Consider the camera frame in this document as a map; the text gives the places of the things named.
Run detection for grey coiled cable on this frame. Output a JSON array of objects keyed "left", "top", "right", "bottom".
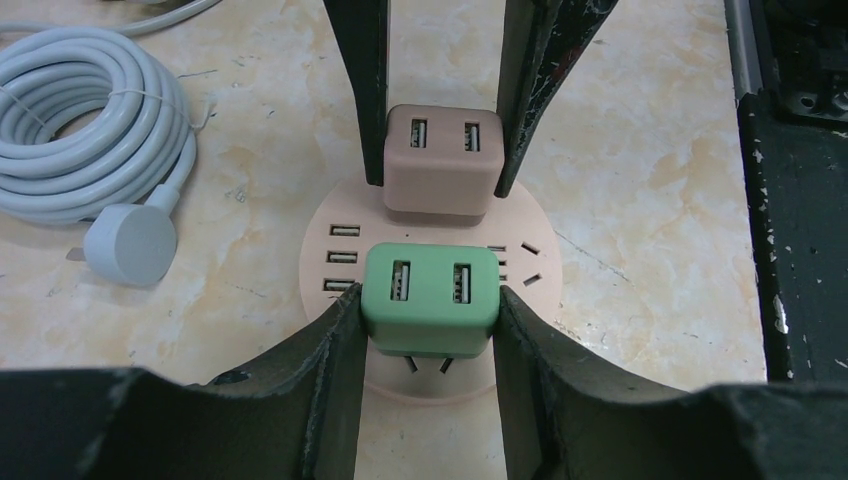
[{"left": 0, "top": 0, "right": 223, "bottom": 38}]

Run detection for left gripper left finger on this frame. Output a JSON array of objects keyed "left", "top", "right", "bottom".
[{"left": 1, "top": 285, "right": 368, "bottom": 479}]

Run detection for brown plug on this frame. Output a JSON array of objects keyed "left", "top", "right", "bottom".
[{"left": 383, "top": 104, "right": 505, "bottom": 226}]

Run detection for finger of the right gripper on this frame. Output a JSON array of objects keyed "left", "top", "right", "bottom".
[
  {"left": 323, "top": 0, "right": 390, "bottom": 186},
  {"left": 495, "top": 0, "right": 617, "bottom": 198}
]

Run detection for pink round socket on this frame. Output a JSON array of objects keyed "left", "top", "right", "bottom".
[{"left": 299, "top": 177, "right": 562, "bottom": 405}]

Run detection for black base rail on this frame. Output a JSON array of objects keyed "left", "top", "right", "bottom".
[{"left": 725, "top": 1, "right": 847, "bottom": 382}]

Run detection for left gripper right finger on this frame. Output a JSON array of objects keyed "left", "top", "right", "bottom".
[{"left": 493, "top": 287, "right": 847, "bottom": 479}]

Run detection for green plug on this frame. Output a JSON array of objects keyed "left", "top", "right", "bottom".
[{"left": 361, "top": 243, "right": 500, "bottom": 359}]

